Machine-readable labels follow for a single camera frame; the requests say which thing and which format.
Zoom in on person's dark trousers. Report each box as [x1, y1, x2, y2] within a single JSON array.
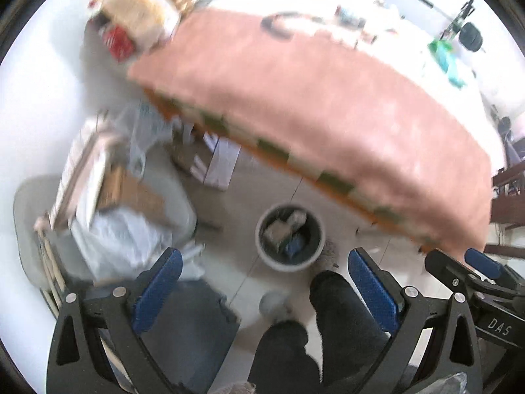
[[248, 271, 394, 394]]

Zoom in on pink and striped tablecloth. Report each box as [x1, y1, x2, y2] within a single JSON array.
[[127, 0, 493, 255]]

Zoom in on dark wooden chair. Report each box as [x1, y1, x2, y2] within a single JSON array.
[[484, 160, 525, 259]]

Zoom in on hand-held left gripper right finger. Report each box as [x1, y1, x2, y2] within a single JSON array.
[[348, 248, 483, 394]]

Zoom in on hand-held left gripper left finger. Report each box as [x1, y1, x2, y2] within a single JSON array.
[[46, 248, 193, 394]]

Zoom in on white flat box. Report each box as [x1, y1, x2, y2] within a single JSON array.
[[203, 135, 242, 191]]

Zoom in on red soda can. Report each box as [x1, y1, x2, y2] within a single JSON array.
[[100, 25, 138, 62]]

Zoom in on yellow chips bag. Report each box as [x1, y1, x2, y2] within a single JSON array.
[[88, 0, 181, 46]]

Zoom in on white barbell rack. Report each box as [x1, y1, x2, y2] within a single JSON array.
[[441, 0, 476, 42]]

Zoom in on grey round trash bin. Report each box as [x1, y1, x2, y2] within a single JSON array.
[[255, 203, 326, 272]]

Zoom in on white slipper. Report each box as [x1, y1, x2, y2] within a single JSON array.
[[259, 291, 292, 321]]

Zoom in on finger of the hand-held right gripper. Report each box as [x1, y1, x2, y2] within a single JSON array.
[[465, 248, 518, 287], [425, 250, 479, 295]]

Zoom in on dark grey floor mat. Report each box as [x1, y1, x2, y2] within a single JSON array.
[[139, 279, 241, 394]]

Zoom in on checkered green orange tablecloth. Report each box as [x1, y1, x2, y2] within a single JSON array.
[[139, 86, 464, 255]]

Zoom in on grey plastic stool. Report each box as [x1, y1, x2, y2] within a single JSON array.
[[12, 174, 66, 288]]

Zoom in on clear printed plastic bag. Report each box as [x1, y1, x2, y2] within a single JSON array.
[[113, 102, 177, 177]]

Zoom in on green snack bag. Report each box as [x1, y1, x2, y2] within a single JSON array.
[[429, 37, 454, 56]]

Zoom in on brown cardboard box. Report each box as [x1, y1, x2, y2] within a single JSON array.
[[96, 164, 169, 226]]

